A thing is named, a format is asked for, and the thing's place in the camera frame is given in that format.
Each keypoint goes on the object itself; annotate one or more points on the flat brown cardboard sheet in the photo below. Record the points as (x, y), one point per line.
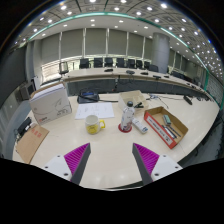
(31, 143)

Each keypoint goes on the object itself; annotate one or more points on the black flat bag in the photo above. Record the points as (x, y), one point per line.
(24, 126)

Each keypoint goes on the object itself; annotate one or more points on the white remote control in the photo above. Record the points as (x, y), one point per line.
(140, 126)

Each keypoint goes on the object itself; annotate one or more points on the small open white box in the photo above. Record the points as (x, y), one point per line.
(128, 96)

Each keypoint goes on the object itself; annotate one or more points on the grey box monitor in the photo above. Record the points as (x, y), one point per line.
(28, 90)

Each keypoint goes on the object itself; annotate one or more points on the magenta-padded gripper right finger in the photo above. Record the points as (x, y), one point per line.
(147, 156)

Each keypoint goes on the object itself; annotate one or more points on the row of black office chairs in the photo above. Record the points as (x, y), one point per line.
(110, 62)

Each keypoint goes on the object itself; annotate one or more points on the black table microphone base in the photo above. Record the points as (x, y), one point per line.
(188, 100)

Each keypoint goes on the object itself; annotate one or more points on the clear printed water bottle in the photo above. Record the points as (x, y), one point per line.
(127, 118)

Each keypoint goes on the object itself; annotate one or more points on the large white cardboard box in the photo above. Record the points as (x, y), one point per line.
(48, 105)

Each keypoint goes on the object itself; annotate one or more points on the dark marker pens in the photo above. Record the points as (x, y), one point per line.
(170, 131)

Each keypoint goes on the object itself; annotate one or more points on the long curved conference desk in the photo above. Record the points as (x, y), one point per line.
(100, 76)

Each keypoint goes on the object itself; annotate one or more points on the white printed paper sheet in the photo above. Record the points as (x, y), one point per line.
(95, 110)

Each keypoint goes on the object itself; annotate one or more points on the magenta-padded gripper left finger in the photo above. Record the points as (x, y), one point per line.
(76, 156)

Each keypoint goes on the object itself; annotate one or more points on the black stapler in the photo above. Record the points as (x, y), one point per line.
(138, 105)

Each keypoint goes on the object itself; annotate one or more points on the round ceiling lights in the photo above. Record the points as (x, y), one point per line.
(116, 9)

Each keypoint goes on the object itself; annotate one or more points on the open brown cardboard box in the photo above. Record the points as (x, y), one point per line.
(176, 124)

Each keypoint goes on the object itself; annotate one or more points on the grey green board eraser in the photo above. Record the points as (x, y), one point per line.
(166, 119)

